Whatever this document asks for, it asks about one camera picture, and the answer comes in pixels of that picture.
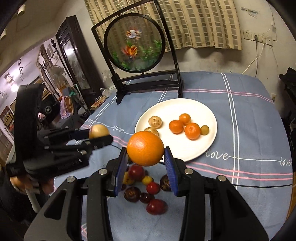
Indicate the yellow spotted fruit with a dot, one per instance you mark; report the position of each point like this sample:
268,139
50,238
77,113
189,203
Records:
127,180

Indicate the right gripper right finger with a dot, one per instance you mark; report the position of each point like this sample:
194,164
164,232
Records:
231,216

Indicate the small tan longan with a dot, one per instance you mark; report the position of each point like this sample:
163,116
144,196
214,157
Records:
204,130

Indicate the dark cherry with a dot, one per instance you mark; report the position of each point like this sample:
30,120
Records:
146,197

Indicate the small mandarin on plate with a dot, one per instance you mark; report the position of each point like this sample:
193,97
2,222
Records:
185,118

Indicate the goldfish round screen ornament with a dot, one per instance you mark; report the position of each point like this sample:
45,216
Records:
136,44

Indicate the mandarin orange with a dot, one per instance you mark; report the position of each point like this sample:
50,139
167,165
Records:
192,131

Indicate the large red plum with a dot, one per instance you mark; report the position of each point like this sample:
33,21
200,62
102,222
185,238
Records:
136,172

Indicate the small yellow fruit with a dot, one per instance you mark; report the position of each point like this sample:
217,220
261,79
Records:
147,180

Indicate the large red apple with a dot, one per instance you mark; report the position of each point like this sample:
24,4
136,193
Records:
156,207

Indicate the dark wooden cabinet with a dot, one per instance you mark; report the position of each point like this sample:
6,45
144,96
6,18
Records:
78,60

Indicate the big orange fruit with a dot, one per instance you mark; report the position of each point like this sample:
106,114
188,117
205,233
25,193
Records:
145,149

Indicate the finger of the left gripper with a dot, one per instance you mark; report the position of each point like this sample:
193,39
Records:
86,145
62,135

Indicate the blue striped tablecloth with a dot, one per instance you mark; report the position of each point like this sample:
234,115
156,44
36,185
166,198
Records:
250,149

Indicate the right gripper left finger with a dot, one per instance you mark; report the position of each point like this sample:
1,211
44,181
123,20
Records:
60,218

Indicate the person left hand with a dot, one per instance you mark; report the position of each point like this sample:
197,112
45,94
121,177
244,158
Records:
24,183

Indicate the orange persimmon fruit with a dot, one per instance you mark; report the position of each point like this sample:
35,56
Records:
176,127

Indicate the red cherry tomato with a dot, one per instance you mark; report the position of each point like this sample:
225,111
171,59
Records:
153,188

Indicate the pale round fruit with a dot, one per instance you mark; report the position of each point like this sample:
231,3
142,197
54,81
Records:
97,131

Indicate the dark mangosteen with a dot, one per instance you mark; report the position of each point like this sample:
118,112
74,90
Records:
132,194
164,183

